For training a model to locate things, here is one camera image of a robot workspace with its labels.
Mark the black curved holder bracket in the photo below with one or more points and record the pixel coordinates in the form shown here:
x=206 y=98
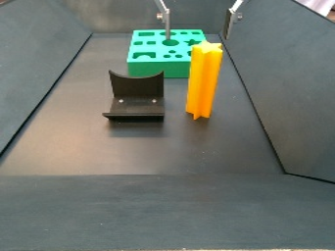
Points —
x=137 y=97

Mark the green foam shape board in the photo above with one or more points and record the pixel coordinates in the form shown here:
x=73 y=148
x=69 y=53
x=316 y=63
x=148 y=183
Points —
x=154 y=53

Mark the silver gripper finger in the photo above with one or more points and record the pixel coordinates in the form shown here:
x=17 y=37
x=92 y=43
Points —
x=231 y=18
x=163 y=15

